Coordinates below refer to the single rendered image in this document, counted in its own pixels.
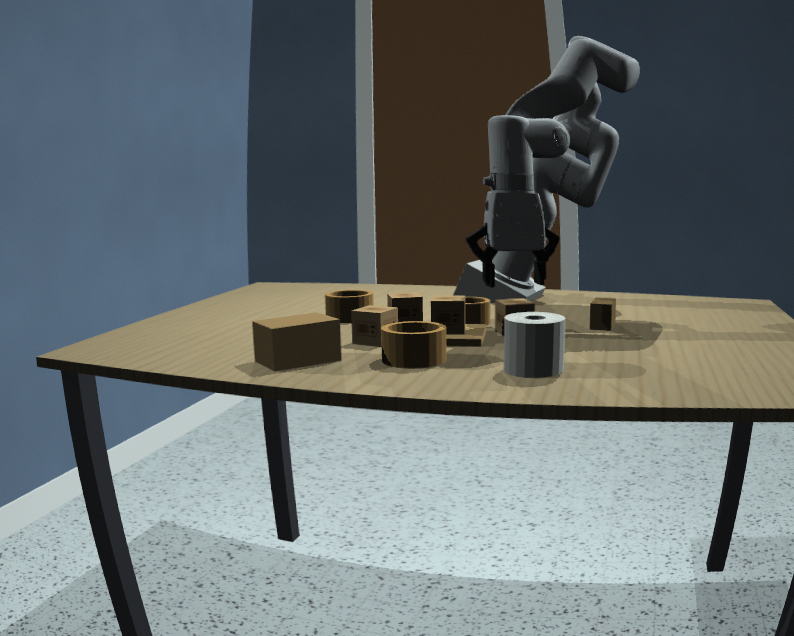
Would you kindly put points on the brown cardboard box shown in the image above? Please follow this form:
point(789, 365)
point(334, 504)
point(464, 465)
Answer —
point(410, 306)
point(367, 322)
point(449, 311)
point(508, 306)

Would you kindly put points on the grey cylinder with center hole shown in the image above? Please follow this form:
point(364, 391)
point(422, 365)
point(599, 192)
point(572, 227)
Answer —
point(534, 344)

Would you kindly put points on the tan roll of packing tape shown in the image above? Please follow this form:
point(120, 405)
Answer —
point(413, 344)

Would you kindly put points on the brown rectangular block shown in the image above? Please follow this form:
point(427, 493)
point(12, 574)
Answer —
point(297, 341)

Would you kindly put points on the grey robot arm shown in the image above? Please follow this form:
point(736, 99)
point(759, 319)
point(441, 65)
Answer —
point(513, 140)

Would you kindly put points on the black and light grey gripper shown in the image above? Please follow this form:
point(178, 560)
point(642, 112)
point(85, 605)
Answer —
point(513, 222)

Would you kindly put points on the tan wooden ring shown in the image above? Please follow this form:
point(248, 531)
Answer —
point(341, 307)
point(475, 312)

